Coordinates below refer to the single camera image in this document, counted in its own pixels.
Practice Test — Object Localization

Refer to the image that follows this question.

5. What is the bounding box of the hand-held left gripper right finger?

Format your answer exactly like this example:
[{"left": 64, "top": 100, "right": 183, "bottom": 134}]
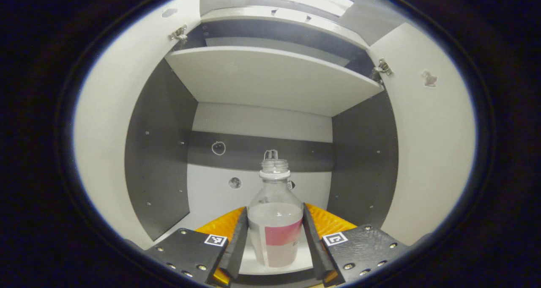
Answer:
[{"left": 302, "top": 202, "right": 410, "bottom": 286}]

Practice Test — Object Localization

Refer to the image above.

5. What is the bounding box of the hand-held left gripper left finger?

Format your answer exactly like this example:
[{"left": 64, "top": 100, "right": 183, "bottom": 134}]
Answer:
[{"left": 146, "top": 206, "right": 249, "bottom": 286}]

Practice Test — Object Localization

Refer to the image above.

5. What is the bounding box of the clear bottle with pink label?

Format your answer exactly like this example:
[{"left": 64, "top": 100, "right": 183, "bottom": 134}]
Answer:
[{"left": 247, "top": 158, "right": 304, "bottom": 268}]

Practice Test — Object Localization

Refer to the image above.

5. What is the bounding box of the white cabinet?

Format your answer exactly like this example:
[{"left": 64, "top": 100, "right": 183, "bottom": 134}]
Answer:
[{"left": 124, "top": 5, "right": 400, "bottom": 286}]

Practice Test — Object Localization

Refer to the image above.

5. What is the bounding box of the white cabinet door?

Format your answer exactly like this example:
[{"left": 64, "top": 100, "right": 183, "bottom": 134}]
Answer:
[
  {"left": 368, "top": 22, "right": 477, "bottom": 246},
  {"left": 74, "top": 0, "right": 201, "bottom": 250}
]

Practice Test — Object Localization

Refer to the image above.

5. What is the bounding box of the white cabinet shelf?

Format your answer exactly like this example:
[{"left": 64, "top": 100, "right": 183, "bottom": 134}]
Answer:
[{"left": 165, "top": 46, "right": 384, "bottom": 117}]

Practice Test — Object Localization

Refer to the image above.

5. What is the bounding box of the metal door hinge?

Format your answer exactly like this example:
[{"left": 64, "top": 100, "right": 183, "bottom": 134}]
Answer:
[
  {"left": 372, "top": 58, "right": 393, "bottom": 83},
  {"left": 169, "top": 25, "right": 189, "bottom": 42}
]

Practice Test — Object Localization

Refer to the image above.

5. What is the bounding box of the white cabinet drawer front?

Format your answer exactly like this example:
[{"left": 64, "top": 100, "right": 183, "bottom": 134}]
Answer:
[{"left": 201, "top": 5, "right": 370, "bottom": 49}]

